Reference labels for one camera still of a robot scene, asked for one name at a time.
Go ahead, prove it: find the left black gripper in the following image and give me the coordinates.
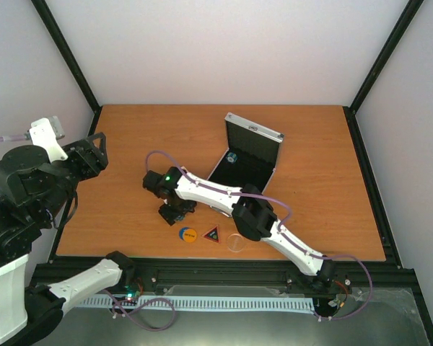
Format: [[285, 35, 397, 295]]
[[40, 130, 112, 219]]

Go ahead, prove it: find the aluminium poker case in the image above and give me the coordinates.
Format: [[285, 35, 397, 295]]
[[206, 112, 285, 217]]

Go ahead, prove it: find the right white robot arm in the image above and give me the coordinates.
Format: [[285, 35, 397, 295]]
[[143, 167, 335, 291]]

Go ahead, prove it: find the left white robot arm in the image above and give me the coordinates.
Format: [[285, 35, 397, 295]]
[[0, 133, 136, 345]]

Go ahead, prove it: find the orange blue round button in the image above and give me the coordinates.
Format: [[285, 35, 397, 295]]
[[178, 227, 198, 243]]

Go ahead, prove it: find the red black triangular button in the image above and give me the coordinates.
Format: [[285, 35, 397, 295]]
[[202, 225, 220, 243]]

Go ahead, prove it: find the clear round dealer button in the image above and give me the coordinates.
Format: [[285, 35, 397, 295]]
[[227, 234, 245, 253]]

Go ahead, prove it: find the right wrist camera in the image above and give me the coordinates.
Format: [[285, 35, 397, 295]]
[[142, 170, 164, 193]]

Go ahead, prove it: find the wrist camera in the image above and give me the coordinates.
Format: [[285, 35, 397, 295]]
[[28, 116, 68, 163], [142, 170, 164, 193]]

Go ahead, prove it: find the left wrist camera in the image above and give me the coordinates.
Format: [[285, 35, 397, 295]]
[[28, 116, 68, 163]]

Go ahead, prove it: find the white slotted cable duct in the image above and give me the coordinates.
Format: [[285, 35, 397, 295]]
[[75, 292, 315, 314]]

